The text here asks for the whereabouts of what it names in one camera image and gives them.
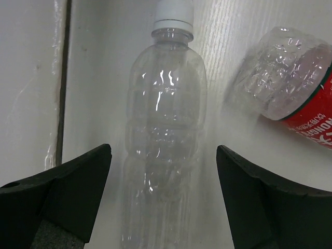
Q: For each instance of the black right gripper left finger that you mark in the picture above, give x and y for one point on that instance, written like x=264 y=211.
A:
x=56 y=208

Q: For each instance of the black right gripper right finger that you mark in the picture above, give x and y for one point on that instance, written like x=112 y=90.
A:
x=266 y=210

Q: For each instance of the red label red cap bottle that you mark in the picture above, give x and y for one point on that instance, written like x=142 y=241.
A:
x=286 y=78

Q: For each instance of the clear unlabelled plastic bottle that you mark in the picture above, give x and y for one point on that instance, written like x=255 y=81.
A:
x=166 y=109

